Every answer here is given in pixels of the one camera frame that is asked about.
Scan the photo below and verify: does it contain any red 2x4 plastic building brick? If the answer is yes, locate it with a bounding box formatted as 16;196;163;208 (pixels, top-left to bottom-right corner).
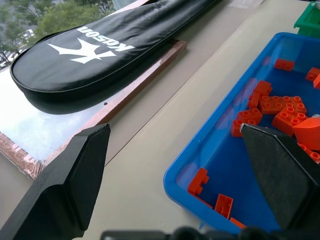
258;95;308;116

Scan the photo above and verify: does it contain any blue plastic bin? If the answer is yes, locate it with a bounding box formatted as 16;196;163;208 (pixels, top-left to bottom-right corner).
163;31;320;236

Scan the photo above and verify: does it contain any curved orange building block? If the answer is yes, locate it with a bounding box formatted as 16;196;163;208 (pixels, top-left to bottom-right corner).
292;117;320;150

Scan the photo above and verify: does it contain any brown framed glossy ledge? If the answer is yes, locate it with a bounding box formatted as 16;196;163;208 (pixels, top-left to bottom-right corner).
0;0;189;181

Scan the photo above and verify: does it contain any black racket bag white print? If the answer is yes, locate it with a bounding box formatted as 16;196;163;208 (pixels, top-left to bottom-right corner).
9;0;224;116

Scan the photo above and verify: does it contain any green plastic bin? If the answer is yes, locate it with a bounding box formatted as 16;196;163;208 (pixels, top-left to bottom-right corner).
293;1;320;40

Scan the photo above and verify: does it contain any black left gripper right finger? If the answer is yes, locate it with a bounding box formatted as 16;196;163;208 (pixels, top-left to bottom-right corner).
240;123;320;234

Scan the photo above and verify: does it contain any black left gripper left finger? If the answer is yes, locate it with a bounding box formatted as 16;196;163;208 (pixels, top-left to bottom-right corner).
0;122;112;240

